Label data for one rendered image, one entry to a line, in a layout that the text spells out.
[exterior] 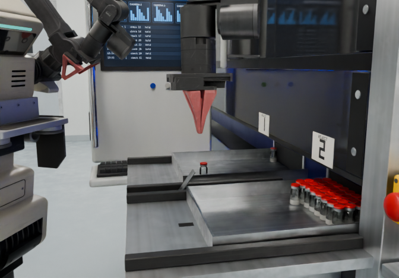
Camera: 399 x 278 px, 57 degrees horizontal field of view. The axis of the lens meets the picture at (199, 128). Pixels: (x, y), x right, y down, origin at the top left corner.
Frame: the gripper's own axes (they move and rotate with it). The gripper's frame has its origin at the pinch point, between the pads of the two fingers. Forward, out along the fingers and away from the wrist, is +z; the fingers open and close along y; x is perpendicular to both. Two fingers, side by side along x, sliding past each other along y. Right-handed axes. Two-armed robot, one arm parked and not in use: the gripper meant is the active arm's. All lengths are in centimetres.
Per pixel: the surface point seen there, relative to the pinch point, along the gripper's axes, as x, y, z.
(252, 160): 53, 27, 20
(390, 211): -17.1, 23.6, 10.0
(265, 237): -4.9, 10.1, 18.2
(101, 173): 68, -23, 25
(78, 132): 545, -103, 82
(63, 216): 235, -71, 103
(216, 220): 8.6, 4.7, 20.2
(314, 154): 11.2, 26.8, 8.3
